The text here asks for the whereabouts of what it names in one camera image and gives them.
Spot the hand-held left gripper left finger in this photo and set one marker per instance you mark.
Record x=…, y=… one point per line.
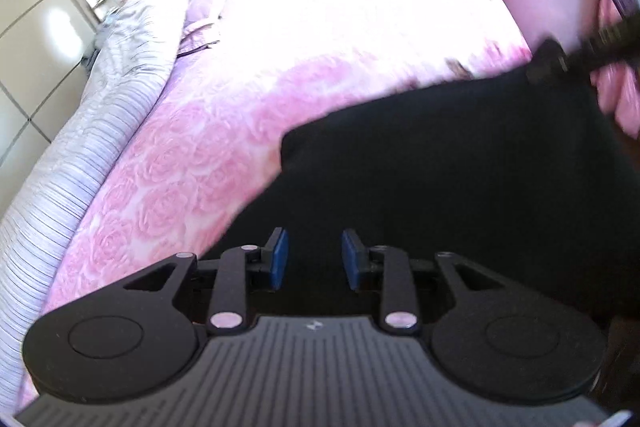
x=277, y=257

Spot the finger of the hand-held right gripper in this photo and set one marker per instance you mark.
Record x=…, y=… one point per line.
x=550, y=62

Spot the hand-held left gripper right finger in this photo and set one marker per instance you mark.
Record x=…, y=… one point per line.
x=352, y=259

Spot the black sweatshirt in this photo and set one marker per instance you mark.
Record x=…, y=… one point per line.
x=450, y=187

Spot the pink curtain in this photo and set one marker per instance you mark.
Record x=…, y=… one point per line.
x=617, y=72

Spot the grey striped duvet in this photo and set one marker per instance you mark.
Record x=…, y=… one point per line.
x=90, y=132

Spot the pink pillow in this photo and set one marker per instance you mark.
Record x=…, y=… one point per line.
x=215, y=7

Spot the white wardrobe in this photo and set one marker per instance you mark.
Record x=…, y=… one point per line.
x=30, y=32

